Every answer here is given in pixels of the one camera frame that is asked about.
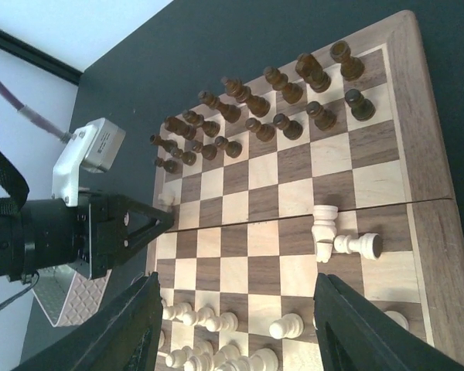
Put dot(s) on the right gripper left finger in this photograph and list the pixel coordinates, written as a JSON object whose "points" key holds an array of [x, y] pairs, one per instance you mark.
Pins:
{"points": [[122, 336]]}

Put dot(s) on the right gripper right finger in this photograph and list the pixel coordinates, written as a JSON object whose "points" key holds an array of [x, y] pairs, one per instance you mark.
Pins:
{"points": [[354, 334]]}

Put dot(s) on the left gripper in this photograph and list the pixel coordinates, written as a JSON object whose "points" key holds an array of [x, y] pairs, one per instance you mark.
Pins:
{"points": [[103, 232]]}

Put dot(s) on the white pawn chess piece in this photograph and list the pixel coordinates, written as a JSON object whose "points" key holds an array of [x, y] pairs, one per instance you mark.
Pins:
{"points": [[369, 246]]}

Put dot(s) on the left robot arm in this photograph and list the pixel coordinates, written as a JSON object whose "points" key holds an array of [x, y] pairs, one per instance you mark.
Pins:
{"points": [[13, 196]]}

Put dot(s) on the white pawn near board edge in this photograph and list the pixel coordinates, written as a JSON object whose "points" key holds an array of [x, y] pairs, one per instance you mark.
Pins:
{"points": [[166, 199]]}

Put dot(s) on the pile of white chess pieces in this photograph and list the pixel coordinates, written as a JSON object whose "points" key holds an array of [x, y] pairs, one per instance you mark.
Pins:
{"points": [[291, 354]]}

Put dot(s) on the wooden chess board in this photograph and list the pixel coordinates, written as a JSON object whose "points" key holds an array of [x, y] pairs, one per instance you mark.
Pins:
{"points": [[241, 255]]}

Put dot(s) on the row of dark chess pieces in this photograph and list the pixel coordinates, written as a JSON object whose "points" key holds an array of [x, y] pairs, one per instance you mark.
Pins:
{"points": [[203, 134]]}

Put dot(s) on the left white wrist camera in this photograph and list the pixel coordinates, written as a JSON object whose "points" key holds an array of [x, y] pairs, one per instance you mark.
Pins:
{"points": [[94, 148]]}

